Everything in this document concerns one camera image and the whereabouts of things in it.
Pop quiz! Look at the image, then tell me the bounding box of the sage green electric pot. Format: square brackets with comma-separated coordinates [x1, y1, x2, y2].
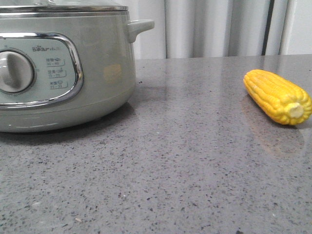
[0, 10, 155, 133]

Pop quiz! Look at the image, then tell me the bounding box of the yellow corn cob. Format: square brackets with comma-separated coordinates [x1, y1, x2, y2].
[243, 69, 312, 125]

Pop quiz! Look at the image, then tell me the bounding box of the white curtain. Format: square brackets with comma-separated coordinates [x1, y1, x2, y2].
[119, 0, 312, 59]

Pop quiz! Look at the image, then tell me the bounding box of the glass pot lid steel rim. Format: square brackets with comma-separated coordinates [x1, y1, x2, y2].
[0, 0, 128, 13]

